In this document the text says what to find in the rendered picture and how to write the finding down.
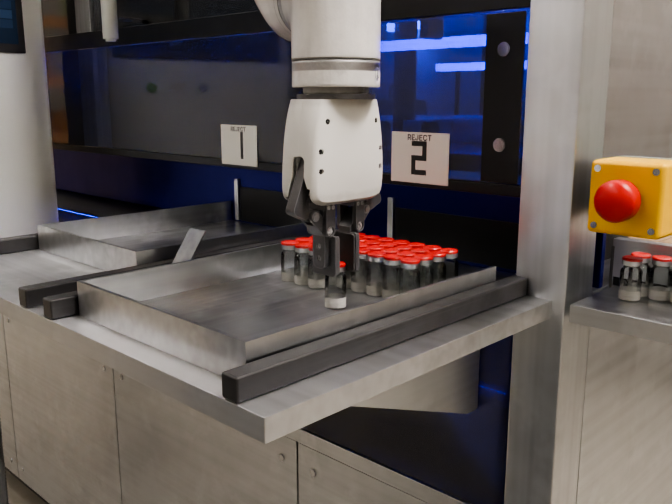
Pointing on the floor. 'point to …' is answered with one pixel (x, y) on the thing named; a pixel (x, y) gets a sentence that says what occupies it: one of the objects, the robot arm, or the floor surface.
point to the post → (556, 243)
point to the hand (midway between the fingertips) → (336, 252)
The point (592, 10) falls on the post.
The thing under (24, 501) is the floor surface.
